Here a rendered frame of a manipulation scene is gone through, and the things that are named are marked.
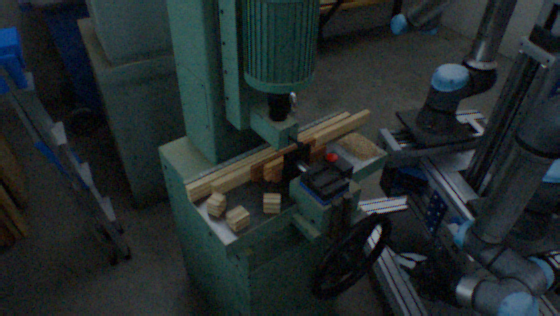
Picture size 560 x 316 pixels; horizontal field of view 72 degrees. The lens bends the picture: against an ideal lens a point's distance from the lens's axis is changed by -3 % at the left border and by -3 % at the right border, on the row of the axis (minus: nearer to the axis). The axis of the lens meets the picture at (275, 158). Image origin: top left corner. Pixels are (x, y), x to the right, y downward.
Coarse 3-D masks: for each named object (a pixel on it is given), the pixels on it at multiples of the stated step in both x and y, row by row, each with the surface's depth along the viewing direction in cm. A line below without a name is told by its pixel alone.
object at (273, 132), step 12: (252, 108) 112; (264, 108) 112; (252, 120) 114; (264, 120) 109; (288, 120) 108; (264, 132) 111; (276, 132) 106; (288, 132) 107; (276, 144) 108; (288, 144) 110
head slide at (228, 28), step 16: (224, 0) 94; (240, 0) 92; (224, 16) 97; (240, 16) 94; (224, 32) 100; (240, 32) 96; (224, 48) 104; (240, 48) 99; (224, 64) 107; (240, 64) 102; (224, 80) 111; (240, 80) 105; (240, 96) 108; (256, 96) 112; (240, 112) 111; (240, 128) 115
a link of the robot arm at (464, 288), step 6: (468, 276) 90; (474, 276) 90; (462, 282) 89; (468, 282) 88; (474, 282) 87; (456, 288) 90; (462, 288) 88; (468, 288) 87; (456, 294) 89; (462, 294) 88; (468, 294) 87; (462, 300) 88; (468, 300) 87; (468, 306) 88
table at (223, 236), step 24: (336, 144) 128; (360, 168) 119; (240, 192) 111; (264, 192) 111; (288, 192) 111; (216, 216) 104; (264, 216) 104; (288, 216) 108; (216, 240) 102; (240, 240) 100; (312, 240) 105
